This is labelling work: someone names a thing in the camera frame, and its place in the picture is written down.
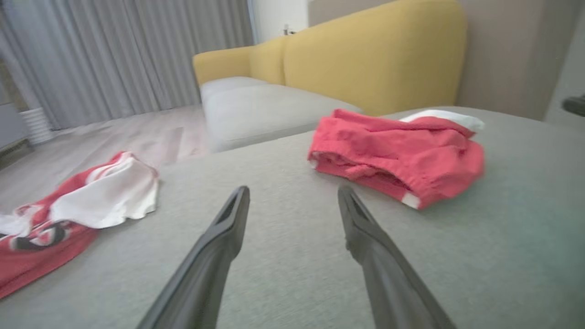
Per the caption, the folded red garment white band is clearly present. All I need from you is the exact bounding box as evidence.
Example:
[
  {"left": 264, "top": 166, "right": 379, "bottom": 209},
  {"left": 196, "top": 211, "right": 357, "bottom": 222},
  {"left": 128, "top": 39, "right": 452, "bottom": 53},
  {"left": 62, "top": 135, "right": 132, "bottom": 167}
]
[{"left": 307, "top": 108, "right": 486, "bottom": 211}]

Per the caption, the white ribbed radiator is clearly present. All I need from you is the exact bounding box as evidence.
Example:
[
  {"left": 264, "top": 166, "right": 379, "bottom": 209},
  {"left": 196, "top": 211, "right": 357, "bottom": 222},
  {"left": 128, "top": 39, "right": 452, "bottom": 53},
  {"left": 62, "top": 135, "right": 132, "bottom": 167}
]
[{"left": 19, "top": 107, "right": 54, "bottom": 146}]

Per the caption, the grey low cabinet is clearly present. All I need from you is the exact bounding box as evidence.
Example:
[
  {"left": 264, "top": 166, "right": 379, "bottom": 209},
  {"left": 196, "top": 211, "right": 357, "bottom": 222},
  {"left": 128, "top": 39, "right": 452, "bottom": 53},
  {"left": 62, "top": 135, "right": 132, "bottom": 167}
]
[{"left": 0, "top": 103, "right": 32, "bottom": 156}]

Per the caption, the dark blurry object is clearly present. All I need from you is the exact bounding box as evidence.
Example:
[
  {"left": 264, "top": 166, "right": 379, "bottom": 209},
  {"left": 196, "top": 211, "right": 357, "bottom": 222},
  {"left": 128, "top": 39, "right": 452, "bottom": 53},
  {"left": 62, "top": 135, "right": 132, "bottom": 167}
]
[{"left": 562, "top": 95, "right": 585, "bottom": 117}]

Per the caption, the narrow grey sofa seat cushion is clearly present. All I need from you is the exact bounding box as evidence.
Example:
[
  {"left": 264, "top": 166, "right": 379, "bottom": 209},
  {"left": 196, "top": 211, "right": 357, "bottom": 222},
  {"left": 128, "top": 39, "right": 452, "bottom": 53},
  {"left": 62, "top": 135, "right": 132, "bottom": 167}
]
[{"left": 200, "top": 76, "right": 364, "bottom": 154}]

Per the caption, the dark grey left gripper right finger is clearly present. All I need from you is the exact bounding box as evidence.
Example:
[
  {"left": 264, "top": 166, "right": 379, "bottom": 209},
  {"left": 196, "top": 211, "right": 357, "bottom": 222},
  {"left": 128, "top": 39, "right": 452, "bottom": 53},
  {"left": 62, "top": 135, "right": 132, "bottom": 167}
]
[{"left": 337, "top": 185, "right": 458, "bottom": 329}]

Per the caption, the red and white jersey garment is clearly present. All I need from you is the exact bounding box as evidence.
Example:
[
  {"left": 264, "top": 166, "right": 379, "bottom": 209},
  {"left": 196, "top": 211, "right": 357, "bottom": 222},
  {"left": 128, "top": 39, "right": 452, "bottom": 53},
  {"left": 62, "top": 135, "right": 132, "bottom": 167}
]
[{"left": 0, "top": 151, "right": 160, "bottom": 300}]

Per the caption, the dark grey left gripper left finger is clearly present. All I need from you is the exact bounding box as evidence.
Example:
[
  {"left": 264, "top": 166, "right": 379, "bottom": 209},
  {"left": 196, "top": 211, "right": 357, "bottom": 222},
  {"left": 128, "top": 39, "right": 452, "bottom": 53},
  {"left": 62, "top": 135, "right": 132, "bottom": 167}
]
[{"left": 136, "top": 185, "right": 251, "bottom": 329}]

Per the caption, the low yellow sofa backrest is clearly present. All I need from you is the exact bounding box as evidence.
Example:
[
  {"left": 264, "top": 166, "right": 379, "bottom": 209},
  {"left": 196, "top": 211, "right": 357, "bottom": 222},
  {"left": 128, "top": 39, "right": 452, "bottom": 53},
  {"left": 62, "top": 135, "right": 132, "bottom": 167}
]
[{"left": 192, "top": 37, "right": 287, "bottom": 87}]

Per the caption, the grey fabric sofa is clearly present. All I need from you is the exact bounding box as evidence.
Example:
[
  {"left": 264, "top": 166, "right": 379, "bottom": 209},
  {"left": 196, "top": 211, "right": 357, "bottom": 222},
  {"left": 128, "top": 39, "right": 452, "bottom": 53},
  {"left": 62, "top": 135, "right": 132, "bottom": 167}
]
[{"left": 0, "top": 106, "right": 585, "bottom": 329}]

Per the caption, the grey pleated curtain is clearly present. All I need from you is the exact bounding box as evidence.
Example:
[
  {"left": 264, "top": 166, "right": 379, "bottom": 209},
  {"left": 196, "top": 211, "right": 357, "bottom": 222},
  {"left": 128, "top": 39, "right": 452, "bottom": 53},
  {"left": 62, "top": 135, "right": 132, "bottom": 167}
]
[{"left": 0, "top": 0, "right": 254, "bottom": 131}]

